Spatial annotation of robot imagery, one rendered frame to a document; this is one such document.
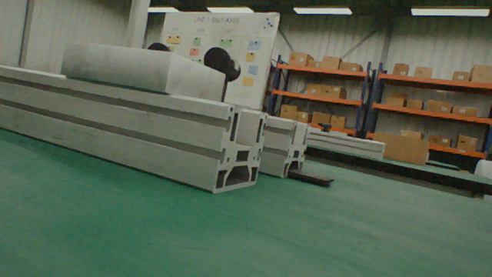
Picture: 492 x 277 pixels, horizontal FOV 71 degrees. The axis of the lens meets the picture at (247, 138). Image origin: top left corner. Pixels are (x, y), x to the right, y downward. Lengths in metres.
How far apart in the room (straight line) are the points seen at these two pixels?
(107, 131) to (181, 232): 0.23
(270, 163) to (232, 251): 0.31
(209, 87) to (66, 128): 0.18
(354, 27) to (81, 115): 11.34
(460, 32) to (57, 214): 11.15
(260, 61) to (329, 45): 8.21
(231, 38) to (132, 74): 3.45
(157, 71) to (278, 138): 0.21
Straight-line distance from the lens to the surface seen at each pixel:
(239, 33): 3.79
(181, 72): 0.37
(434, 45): 11.19
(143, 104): 0.39
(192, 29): 4.17
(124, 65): 0.39
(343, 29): 11.70
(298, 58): 10.88
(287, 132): 0.50
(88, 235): 0.20
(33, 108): 0.53
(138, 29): 9.13
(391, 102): 9.99
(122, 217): 0.23
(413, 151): 2.28
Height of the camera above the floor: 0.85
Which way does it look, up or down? 3 degrees down
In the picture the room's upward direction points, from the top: 11 degrees clockwise
